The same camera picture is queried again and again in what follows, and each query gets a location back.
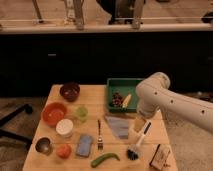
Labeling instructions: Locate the blue sponge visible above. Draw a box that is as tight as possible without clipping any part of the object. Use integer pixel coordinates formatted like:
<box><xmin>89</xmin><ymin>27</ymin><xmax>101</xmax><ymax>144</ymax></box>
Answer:
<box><xmin>76</xmin><ymin>134</ymin><xmax>93</xmax><ymax>157</ymax></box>

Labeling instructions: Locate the green pepper toy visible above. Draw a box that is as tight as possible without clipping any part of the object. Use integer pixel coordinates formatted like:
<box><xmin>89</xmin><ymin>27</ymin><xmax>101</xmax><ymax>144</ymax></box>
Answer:
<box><xmin>90</xmin><ymin>153</ymin><xmax>120</xmax><ymax>168</ymax></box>

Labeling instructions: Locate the green plastic tray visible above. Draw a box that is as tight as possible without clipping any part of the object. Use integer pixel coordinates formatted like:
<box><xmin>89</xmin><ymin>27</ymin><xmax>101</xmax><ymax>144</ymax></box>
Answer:
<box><xmin>106</xmin><ymin>78</ymin><xmax>142</xmax><ymax>113</ymax></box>

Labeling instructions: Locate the white round container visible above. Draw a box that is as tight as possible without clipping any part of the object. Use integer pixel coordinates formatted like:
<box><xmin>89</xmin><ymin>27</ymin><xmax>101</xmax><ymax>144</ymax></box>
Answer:
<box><xmin>56</xmin><ymin>119</ymin><xmax>73</xmax><ymax>137</ymax></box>

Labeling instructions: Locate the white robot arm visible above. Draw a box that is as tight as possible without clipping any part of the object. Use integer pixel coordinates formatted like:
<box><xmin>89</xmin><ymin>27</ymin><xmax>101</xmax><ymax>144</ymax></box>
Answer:
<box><xmin>136</xmin><ymin>72</ymin><xmax>213</xmax><ymax>134</ymax></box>

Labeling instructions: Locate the metal fork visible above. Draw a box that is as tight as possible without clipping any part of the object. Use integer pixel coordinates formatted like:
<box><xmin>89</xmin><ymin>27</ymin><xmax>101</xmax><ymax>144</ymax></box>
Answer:
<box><xmin>97</xmin><ymin>119</ymin><xmax>103</xmax><ymax>150</ymax></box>

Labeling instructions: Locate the green plastic cup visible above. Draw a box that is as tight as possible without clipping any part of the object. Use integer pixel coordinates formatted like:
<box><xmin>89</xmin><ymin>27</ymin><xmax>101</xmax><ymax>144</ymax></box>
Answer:
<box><xmin>74</xmin><ymin>106</ymin><xmax>88</xmax><ymax>122</ymax></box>

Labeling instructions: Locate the grey-blue towel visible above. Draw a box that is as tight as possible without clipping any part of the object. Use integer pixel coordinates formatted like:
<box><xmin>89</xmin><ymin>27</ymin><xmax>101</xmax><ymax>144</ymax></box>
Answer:
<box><xmin>105</xmin><ymin>116</ymin><xmax>129</xmax><ymax>139</ymax></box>

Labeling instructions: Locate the black chair base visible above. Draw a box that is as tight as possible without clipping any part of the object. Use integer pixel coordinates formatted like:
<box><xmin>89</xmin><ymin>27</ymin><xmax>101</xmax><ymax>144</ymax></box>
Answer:
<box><xmin>0</xmin><ymin>104</ymin><xmax>33</xmax><ymax>149</ymax></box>

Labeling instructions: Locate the black white dish brush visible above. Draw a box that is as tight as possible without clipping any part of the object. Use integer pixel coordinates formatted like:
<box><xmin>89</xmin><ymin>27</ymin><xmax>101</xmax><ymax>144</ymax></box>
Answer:
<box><xmin>126</xmin><ymin>122</ymin><xmax>152</xmax><ymax>161</ymax></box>

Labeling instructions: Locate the yellow corn toy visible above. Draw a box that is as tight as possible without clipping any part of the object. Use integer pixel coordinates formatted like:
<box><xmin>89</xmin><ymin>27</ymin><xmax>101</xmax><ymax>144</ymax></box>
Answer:
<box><xmin>122</xmin><ymin>94</ymin><xmax>132</xmax><ymax>108</ymax></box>

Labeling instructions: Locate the brown card box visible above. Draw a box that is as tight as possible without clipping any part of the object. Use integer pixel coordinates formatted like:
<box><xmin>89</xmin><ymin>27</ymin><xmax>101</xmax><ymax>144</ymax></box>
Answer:
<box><xmin>149</xmin><ymin>144</ymin><xmax>170</xmax><ymax>171</ymax></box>

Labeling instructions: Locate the orange bowl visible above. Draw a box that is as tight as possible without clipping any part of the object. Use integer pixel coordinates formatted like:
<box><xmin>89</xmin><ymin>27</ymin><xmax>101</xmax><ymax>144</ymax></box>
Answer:
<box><xmin>41</xmin><ymin>102</ymin><xmax>67</xmax><ymax>127</ymax></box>

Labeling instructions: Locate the small metal bowl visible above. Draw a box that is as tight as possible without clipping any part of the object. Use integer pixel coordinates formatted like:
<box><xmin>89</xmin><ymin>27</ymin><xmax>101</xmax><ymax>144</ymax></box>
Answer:
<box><xmin>35</xmin><ymin>137</ymin><xmax>53</xmax><ymax>155</ymax></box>

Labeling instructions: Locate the purple bowl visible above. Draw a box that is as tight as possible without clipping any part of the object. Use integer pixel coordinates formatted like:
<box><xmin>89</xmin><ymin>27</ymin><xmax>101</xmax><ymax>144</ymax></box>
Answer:
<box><xmin>60</xmin><ymin>82</ymin><xmax>80</xmax><ymax>102</ymax></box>

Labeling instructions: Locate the orange fruit toy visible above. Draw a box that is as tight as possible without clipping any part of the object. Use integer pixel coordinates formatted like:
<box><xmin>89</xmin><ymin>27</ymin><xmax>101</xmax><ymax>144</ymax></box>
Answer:
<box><xmin>56</xmin><ymin>144</ymin><xmax>71</xmax><ymax>159</ymax></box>

